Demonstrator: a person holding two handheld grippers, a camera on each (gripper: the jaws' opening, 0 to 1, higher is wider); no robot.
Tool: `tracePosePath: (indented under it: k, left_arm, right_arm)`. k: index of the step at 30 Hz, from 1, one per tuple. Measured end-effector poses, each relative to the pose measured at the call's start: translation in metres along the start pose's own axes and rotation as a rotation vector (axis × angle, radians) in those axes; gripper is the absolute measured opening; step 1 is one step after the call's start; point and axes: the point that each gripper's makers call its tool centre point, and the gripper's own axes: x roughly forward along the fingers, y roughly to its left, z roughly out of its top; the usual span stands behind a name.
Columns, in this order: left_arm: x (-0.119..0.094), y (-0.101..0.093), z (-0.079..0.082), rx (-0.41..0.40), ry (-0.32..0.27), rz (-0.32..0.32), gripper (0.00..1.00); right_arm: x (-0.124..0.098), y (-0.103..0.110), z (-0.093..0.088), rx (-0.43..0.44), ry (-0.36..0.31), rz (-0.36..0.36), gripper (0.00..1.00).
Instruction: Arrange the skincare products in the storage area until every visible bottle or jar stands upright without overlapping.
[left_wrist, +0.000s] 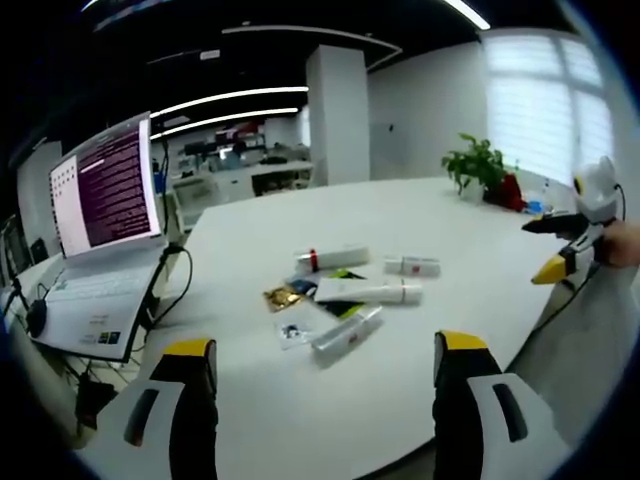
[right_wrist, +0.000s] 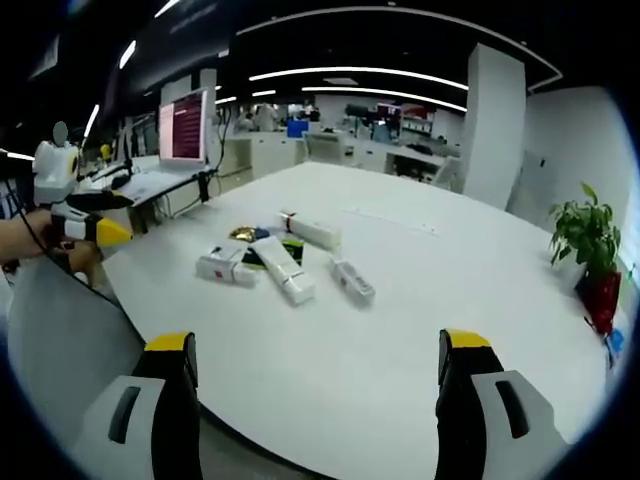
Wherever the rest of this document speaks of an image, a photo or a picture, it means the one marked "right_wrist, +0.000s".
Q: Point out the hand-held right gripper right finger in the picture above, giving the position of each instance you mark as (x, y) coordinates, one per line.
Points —
(475, 400)

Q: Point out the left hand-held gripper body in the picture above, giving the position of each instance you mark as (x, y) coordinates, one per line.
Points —
(54, 172)

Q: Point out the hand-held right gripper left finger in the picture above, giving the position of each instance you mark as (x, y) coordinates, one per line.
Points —
(150, 400)

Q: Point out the white skincare box red mark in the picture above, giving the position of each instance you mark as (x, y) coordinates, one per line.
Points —
(225, 262)

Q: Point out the gold foil skincare packet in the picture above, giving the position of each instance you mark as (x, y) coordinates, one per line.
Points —
(242, 232)

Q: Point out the blue skincare packet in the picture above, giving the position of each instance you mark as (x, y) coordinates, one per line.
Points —
(264, 233)

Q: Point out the long white box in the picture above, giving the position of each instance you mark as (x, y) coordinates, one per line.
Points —
(282, 270)

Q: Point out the dark green skincare packet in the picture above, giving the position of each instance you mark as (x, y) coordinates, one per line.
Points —
(292, 250)

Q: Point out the person's left hand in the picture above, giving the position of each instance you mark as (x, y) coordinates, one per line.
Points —
(37, 237)

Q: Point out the white side desk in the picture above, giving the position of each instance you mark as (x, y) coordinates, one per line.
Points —
(150, 182)

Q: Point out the white table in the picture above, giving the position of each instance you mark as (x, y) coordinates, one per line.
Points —
(400, 325)

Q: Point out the computer monitor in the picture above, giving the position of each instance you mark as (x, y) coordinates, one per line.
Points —
(182, 127)

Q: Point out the red plant pot wrap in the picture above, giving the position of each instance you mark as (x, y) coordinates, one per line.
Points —
(602, 300)

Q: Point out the potted green plant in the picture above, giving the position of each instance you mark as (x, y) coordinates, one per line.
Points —
(585, 230)

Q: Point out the blue box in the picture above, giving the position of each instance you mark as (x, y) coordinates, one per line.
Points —
(297, 129)

